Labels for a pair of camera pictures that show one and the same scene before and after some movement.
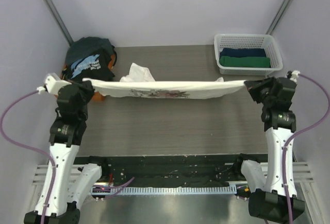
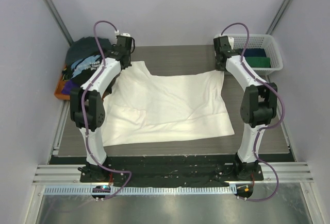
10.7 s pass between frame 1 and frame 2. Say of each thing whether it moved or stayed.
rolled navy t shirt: stayed
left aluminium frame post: stayed
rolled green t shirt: stayed
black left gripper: moved
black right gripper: moved
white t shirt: moved
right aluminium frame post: stayed
